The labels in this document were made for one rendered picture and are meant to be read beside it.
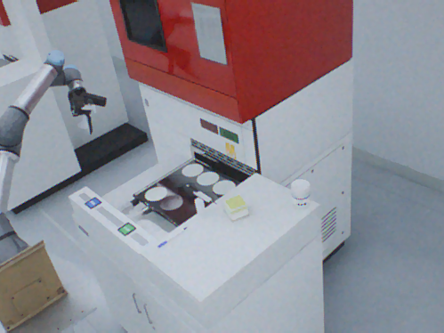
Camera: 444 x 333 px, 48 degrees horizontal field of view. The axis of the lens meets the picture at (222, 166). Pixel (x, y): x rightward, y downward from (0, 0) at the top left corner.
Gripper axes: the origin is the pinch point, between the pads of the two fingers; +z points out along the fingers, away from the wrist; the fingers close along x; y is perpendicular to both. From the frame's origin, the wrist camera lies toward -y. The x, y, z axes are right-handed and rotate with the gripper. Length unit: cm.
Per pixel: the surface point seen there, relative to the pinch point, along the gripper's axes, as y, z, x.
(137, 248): 5, 68, 11
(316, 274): -66, 97, 8
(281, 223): -43, 81, 34
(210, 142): -46, 25, 10
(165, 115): -38.1, -4.3, -4.3
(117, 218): 4.6, 48.6, -0.2
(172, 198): -21.8, 44.5, -0.6
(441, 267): -171, 109, -24
